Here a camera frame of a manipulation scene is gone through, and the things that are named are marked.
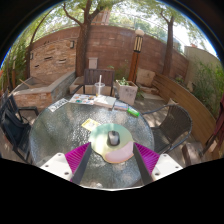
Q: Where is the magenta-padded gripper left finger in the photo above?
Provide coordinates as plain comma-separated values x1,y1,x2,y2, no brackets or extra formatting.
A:
39,142,93,185

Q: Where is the green and pink mouse pad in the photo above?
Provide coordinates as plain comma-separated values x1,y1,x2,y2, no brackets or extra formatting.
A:
88,123,135,164

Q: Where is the dark grey computer mouse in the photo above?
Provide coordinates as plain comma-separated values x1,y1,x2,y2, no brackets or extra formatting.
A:
107,130,121,147

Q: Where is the green tube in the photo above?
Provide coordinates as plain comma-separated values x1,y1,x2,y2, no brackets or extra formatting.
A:
126,106,141,118

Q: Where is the colourful brochure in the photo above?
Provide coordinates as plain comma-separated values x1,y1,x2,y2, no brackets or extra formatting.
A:
68,93,98,106

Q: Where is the concrete planter with plant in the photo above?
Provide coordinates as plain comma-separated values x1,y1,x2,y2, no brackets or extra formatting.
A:
114,77,139,106

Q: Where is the slim tree trunk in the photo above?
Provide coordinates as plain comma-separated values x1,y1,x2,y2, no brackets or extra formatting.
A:
159,8,176,77

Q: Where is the dark wooden chair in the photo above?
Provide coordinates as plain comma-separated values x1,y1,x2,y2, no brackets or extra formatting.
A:
83,68,116,96

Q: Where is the curved wooden bench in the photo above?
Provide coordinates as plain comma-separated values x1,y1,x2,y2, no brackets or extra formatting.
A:
152,72,218,148

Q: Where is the white paper strip sign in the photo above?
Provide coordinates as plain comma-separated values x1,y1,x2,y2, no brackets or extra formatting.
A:
48,98,70,113

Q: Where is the white utility box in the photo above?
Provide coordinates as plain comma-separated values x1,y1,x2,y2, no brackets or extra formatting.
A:
88,57,99,70

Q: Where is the thin blue booklet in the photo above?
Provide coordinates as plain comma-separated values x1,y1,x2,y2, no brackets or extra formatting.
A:
113,100,130,112

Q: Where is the wooden garden lamp post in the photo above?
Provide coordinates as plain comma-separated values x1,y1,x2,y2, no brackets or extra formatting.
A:
128,28,145,84

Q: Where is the beige stone slab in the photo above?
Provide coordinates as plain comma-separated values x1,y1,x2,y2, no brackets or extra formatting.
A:
136,68,156,88

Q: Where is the thick white book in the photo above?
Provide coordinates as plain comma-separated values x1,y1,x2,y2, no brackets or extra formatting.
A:
93,94,118,109

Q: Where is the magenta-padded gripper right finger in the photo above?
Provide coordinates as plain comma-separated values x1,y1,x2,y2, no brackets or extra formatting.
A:
132,142,184,185

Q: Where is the black slatted chair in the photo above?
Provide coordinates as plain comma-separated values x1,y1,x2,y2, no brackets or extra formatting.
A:
0,94,39,164

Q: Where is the forked tree trunk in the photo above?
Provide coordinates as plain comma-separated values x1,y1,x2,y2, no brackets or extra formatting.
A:
61,0,101,78

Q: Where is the clear plastic cup with straw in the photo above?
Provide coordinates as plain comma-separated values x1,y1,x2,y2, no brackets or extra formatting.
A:
94,74,106,98

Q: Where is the yellow card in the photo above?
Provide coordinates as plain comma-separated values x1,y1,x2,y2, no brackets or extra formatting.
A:
81,118,102,132

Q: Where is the dark wicker chair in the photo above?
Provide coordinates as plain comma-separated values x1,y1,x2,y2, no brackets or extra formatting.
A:
142,103,194,155

